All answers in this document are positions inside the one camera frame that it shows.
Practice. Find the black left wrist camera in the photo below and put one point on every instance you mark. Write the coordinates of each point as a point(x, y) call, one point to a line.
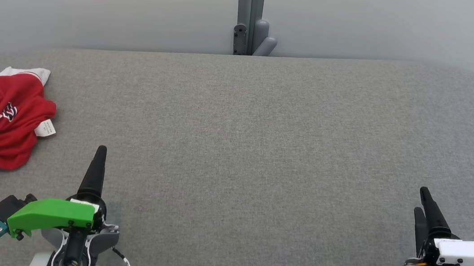
point(6, 207)

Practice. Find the grey fabric sofa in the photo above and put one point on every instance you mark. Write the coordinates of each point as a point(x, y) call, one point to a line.
point(239, 151)

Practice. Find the grey rounded post bracket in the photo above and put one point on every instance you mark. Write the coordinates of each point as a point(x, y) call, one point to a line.
point(263, 37)

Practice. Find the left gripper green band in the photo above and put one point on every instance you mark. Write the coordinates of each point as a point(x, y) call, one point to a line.
point(55, 214)

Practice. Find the red jersey number 23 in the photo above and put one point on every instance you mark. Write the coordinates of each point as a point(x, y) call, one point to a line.
point(1, 104)

